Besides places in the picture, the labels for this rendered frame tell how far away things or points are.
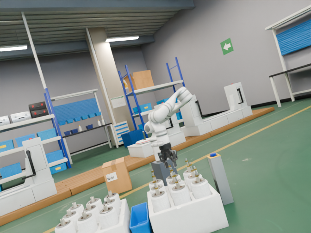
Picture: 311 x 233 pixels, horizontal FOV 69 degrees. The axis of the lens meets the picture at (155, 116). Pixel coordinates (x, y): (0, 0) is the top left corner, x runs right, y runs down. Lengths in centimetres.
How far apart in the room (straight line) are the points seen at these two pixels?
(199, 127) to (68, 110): 435
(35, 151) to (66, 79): 698
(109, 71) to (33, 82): 317
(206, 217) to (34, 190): 223
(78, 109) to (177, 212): 621
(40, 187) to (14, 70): 720
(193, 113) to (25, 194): 275
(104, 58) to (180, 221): 718
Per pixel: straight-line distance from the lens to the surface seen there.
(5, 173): 573
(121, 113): 778
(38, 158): 313
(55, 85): 977
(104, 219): 134
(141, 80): 669
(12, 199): 312
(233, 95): 504
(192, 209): 130
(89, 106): 732
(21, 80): 976
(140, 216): 168
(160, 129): 134
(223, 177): 155
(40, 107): 582
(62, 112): 716
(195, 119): 410
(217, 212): 134
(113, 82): 790
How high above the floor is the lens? 69
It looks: 1 degrees down
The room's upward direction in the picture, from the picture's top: 16 degrees counter-clockwise
